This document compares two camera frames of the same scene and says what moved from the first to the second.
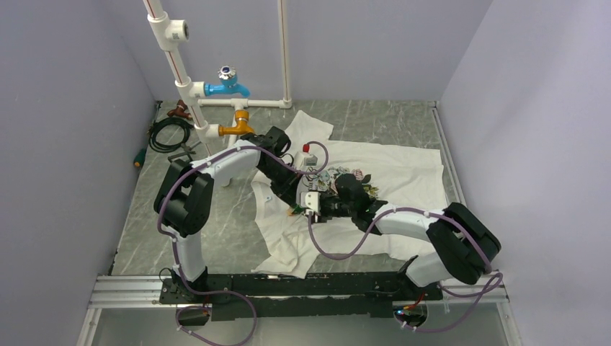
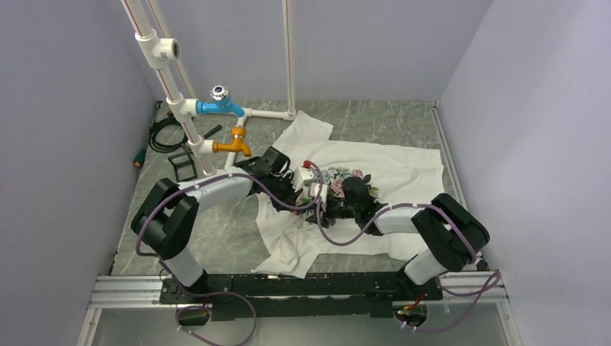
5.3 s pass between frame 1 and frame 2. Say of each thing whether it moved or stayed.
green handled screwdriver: stayed
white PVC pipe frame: moved
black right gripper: stayed
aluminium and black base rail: stayed
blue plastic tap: moved
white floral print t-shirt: stayed
